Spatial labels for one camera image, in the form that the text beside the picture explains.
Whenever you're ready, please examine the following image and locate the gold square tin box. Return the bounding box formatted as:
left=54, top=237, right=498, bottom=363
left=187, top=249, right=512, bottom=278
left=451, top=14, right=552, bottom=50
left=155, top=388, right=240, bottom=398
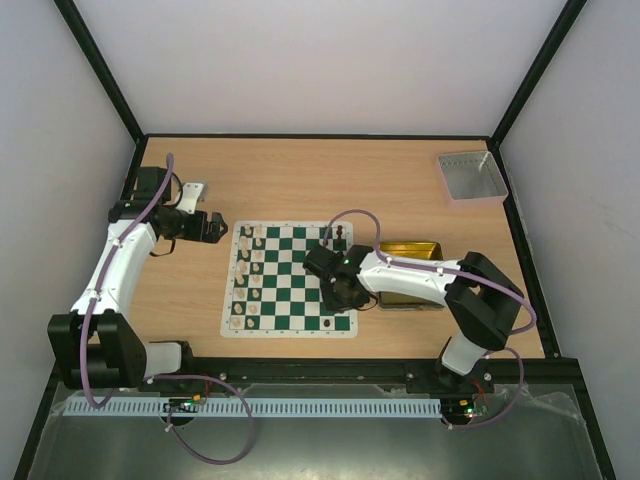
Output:
left=378, top=241, right=443, bottom=311

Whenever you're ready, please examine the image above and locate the green white chess board mat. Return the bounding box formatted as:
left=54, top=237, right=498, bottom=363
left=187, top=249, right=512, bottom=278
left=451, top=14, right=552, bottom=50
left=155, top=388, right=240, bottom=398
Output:
left=220, top=220, right=358, bottom=339

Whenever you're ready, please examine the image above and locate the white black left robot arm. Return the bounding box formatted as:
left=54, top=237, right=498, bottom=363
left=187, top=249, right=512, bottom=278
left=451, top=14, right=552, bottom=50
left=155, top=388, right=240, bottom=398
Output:
left=47, top=165, right=228, bottom=390

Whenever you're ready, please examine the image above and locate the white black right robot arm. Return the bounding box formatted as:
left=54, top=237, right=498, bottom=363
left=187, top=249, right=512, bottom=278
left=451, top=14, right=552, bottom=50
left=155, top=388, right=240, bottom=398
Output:
left=303, top=245, right=526, bottom=392

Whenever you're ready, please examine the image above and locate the silver pink tin lid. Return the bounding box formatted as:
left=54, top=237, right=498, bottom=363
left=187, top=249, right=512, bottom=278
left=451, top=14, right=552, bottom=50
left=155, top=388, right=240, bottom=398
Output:
left=434, top=151, right=509, bottom=209

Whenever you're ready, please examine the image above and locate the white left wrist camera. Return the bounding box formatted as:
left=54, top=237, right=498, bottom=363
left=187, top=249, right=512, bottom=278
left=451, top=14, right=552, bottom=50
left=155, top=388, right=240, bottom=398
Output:
left=176, top=182, right=208, bottom=214

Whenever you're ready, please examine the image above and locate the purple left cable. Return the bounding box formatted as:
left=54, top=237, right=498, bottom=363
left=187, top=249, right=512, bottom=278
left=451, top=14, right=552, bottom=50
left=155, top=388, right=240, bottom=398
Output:
left=79, top=152, right=256, bottom=464

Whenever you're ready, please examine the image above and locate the purple cable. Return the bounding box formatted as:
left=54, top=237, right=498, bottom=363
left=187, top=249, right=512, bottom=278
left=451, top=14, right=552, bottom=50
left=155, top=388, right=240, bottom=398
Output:
left=79, top=152, right=256, bottom=464
left=322, top=208, right=537, bottom=431

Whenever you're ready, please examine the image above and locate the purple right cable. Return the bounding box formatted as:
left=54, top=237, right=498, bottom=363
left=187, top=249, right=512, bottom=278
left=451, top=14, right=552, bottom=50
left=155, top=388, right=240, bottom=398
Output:
left=322, top=208, right=537, bottom=431

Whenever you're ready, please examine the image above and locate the black aluminium front rail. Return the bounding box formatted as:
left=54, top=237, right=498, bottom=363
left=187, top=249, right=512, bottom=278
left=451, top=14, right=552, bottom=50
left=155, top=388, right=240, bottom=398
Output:
left=178, top=357, right=586, bottom=398

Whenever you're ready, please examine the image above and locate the light blue slotted cable duct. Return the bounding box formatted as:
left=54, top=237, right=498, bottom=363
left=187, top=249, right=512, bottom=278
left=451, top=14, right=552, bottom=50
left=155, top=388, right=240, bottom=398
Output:
left=63, top=397, right=441, bottom=419

